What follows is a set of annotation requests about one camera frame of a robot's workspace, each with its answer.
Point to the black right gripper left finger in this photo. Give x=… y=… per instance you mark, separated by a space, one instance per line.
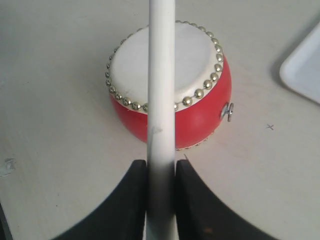
x=121 y=216

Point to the red small drum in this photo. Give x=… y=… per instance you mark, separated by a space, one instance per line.
x=203 y=83

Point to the white drumstick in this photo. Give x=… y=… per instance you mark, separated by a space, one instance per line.
x=160 y=222

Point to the white rectangular tray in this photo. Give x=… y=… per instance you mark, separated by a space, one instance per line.
x=300 y=71

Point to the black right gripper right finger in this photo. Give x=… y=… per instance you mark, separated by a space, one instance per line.
x=201 y=215

